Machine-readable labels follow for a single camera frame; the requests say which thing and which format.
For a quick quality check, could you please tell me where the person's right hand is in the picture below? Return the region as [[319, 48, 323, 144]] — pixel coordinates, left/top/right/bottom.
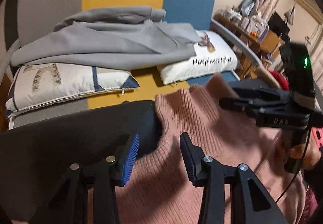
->
[[276, 135, 321, 170]]

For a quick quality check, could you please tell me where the white happiness ticket pillow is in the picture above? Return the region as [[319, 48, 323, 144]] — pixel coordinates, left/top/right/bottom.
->
[[157, 30, 241, 85]]

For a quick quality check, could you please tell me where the patterned white blue cushion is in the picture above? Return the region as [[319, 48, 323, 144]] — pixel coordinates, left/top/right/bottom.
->
[[5, 63, 140, 118]]

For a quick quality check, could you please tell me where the cluttered wooden side table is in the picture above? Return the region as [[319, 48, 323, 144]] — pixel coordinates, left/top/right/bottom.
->
[[213, 13, 284, 79]]

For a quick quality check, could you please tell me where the black monitor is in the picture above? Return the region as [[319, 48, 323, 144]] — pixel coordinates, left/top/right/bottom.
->
[[268, 12, 290, 36]]

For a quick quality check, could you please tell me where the pink knitted sweater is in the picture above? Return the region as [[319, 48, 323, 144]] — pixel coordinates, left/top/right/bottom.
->
[[116, 74, 306, 223]]

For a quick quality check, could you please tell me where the grey garment on sofa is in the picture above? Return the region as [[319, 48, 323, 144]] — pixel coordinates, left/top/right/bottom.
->
[[11, 6, 201, 70]]

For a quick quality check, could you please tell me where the red cloth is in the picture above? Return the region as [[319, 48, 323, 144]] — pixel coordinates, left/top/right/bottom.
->
[[269, 71, 290, 91]]

